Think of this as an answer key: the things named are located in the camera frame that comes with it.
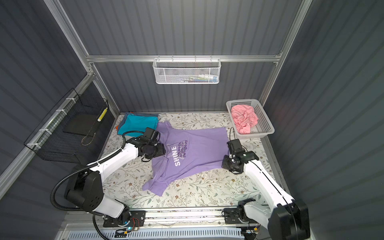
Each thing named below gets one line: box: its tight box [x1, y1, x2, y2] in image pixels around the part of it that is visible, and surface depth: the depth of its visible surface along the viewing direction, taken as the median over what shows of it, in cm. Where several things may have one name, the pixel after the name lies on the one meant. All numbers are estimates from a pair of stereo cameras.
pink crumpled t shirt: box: [231, 104, 259, 135], surface depth 114 cm
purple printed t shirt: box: [142, 121, 229, 197], surface depth 96 cm
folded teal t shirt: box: [117, 114, 159, 137], surface depth 110 cm
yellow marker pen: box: [97, 107, 108, 122], surface depth 82 cm
